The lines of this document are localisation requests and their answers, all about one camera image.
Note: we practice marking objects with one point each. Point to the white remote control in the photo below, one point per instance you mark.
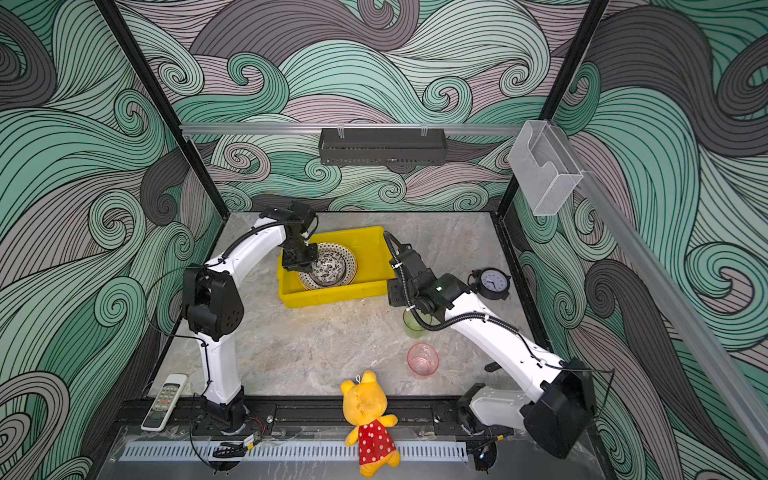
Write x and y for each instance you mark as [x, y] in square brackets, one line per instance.
[164, 403]

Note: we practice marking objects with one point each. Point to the yellow plastic bin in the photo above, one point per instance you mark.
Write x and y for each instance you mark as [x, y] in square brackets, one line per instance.
[373, 270]

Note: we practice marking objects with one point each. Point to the black adjustable wrench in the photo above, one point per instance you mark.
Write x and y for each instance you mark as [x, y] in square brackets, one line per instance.
[492, 367]

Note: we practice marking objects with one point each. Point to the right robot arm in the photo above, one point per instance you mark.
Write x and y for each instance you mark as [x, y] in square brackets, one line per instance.
[555, 399]

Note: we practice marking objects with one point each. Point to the clear acrylic wall holder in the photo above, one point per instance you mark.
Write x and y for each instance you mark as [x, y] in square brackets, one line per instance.
[545, 166]

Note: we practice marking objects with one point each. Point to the black wall shelf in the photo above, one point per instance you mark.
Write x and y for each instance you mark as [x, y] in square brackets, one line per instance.
[382, 146]

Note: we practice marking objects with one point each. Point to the green plastic cup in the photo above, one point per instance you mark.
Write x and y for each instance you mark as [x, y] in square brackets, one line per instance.
[411, 326]

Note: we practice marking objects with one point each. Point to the dotted plate yellow rim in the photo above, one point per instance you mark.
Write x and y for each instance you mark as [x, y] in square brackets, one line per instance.
[349, 257]

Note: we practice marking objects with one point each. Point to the black leaf patterned bowl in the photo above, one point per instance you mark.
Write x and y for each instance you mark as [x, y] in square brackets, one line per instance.
[329, 269]

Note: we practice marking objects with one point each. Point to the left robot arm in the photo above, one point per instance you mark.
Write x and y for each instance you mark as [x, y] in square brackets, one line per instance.
[213, 307]

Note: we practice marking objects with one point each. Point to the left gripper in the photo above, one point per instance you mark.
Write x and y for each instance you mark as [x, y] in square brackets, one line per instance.
[306, 267]

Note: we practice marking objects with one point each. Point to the yellow plush bear red dress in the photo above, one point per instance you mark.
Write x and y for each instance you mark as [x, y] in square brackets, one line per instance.
[364, 407]

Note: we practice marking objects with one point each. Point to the pink plastic cup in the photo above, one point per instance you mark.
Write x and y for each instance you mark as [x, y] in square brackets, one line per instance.
[423, 359]

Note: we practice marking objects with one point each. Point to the white slotted cable duct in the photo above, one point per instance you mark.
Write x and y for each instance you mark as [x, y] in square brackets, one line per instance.
[305, 451]

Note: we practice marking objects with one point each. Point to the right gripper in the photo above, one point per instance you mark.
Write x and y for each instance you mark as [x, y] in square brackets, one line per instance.
[394, 286]

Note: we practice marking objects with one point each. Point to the black alarm clock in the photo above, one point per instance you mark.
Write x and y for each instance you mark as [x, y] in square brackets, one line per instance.
[490, 283]

